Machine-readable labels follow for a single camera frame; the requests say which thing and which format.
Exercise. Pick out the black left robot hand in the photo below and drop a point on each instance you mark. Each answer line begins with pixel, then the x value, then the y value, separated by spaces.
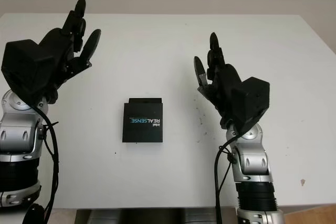
pixel 68 48

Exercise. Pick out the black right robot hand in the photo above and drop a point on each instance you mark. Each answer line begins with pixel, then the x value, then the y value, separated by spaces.
pixel 223 82

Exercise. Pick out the black RealSense box lid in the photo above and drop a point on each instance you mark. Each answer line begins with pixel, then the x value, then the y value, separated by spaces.
pixel 143 123

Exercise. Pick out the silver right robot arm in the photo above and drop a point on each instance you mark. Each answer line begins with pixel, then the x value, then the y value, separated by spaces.
pixel 249 161

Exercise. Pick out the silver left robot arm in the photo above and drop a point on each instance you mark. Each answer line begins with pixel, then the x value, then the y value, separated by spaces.
pixel 18 142

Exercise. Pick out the dark grey robot torso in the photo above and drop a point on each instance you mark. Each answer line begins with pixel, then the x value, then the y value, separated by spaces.
pixel 131 217

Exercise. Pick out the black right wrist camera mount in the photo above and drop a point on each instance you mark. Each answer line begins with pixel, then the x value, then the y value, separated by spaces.
pixel 252 100

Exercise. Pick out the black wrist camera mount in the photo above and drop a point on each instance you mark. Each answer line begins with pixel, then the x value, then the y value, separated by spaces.
pixel 26 64
pixel 252 100

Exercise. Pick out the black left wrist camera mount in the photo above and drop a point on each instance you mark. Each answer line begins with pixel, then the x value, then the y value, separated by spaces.
pixel 26 64

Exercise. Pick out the black camera box base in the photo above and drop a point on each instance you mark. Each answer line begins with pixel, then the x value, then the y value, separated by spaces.
pixel 144 100

